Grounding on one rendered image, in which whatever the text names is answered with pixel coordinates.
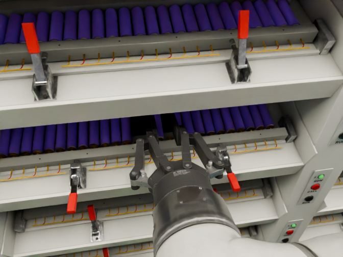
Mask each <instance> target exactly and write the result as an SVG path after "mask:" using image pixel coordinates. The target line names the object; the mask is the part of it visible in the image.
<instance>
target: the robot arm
mask: <svg viewBox="0 0 343 257"><path fill-rule="evenodd" d="M150 120H151V128H147V129H146V139H144V140H143V139H142V138H139V139H137V140H136V150H135V165H134V167H133V169H132V170H131V172H130V174H129V176H130V183H131V189H132V190H138V189H139V188H140V187H147V188H148V189H149V191H150V192H151V193H152V194H153V198H154V205H155V208H154V210H153V213H152V216H153V224H154V226H153V227H154V229H153V245H154V250H153V254H154V257H343V232H341V233H333V234H327V235H321V236H317V237H313V238H311V239H308V240H304V241H299V242H293V243H272V242H264V241H259V240H254V239H250V238H242V237H241V234H240V231H239V229H238V227H237V226H236V224H235V223H234V220H233V218H232V216H231V214H230V212H229V209H228V207H227V205H226V203H225V201H224V199H223V198H222V197H221V196H220V195H219V194H217V193H216V192H215V191H214V190H213V188H212V185H211V183H210V179H212V178H214V177H215V178H216V179H221V178H223V172H224V162H223V161H221V160H220V159H219V158H217V157H216V156H215V155H214V154H213V152H212V151H211V149H210V148H209V146H208V145H207V143H206V142H205V140H204V139H203V138H202V136H201V134H200V133H199V132H194V133H192V134H189V133H188V132H187V131H186V128H185V126H184V125H179V124H178V122H177V119H176V117H175V114H174V113H171V114H170V125H171V130H172V132H173V135H174V139H175V142H176V145H177V146H181V148H182V160H177V161H169V160H168V158H167V156H166V155H164V153H163V152H162V150H161V148H160V146H159V137H158V130H157V126H156V122H155V117H154V115H150ZM189 145H192V146H193V148H194V149H195V151H196V153H197V155H198V156H199V158H200V160H201V162H202V163H203V165H204V167H205V168H206V169H204V168H203V167H201V166H199V165H197V164H195V163H193V162H192V161H191V153H190V146H189ZM145 150H149V152H150V154H151V157H152V159H153V161H154V163H155V165H156V167H157V169H156V170H155V171H154V172H153V174H152V175H151V176H150V177H149V178H148V177H147V173H146V172H145V171H144V161H145Z"/></svg>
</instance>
